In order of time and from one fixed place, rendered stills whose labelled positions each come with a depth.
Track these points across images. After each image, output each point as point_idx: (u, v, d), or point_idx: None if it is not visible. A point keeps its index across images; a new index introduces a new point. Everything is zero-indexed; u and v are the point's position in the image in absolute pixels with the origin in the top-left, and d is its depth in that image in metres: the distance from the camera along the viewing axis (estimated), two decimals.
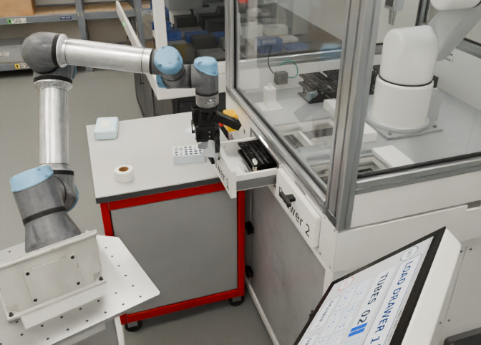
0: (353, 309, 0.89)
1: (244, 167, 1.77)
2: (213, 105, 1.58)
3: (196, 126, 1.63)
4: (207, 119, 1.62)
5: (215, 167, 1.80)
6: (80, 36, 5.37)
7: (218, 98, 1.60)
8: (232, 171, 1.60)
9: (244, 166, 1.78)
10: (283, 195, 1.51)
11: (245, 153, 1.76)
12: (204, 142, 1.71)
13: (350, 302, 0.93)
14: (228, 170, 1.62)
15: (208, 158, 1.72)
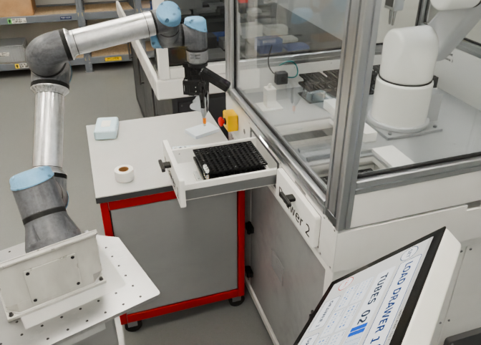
0: (353, 309, 0.89)
1: (197, 175, 1.72)
2: (197, 61, 1.71)
3: (186, 80, 1.78)
4: (195, 75, 1.76)
5: (169, 175, 1.75)
6: None
7: (205, 56, 1.72)
8: (180, 180, 1.55)
9: (198, 174, 1.73)
10: (283, 195, 1.51)
11: (199, 160, 1.71)
12: None
13: (350, 302, 0.93)
14: (177, 179, 1.58)
15: (159, 166, 1.67)
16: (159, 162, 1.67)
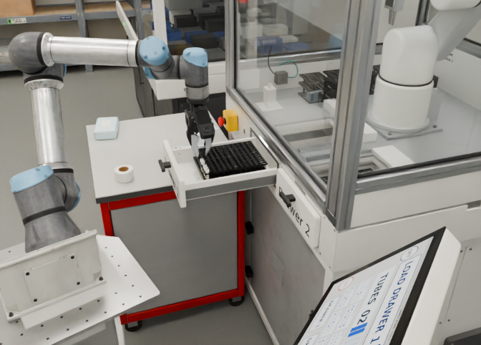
0: (353, 309, 0.89)
1: (197, 175, 1.72)
2: (187, 96, 1.57)
3: None
4: None
5: (169, 175, 1.75)
6: (80, 36, 5.37)
7: (195, 94, 1.55)
8: (180, 180, 1.55)
9: (198, 174, 1.73)
10: (283, 195, 1.51)
11: (199, 160, 1.71)
12: None
13: (350, 302, 0.93)
14: (177, 179, 1.58)
15: (159, 166, 1.67)
16: (159, 162, 1.67)
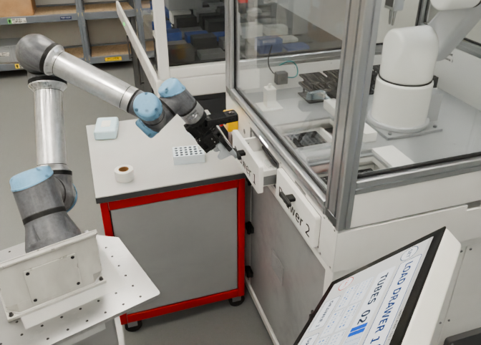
0: (353, 309, 0.89)
1: (269, 163, 1.80)
2: (199, 117, 1.59)
3: (198, 139, 1.66)
4: (203, 129, 1.64)
5: (240, 163, 1.83)
6: (80, 36, 5.37)
7: (200, 107, 1.59)
8: (260, 166, 1.62)
9: (269, 162, 1.80)
10: (283, 195, 1.51)
11: None
12: (217, 144, 1.73)
13: (350, 302, 0.93)
14: (255, 166, 1.65)
15: None
16: (235, 150, 1.75)
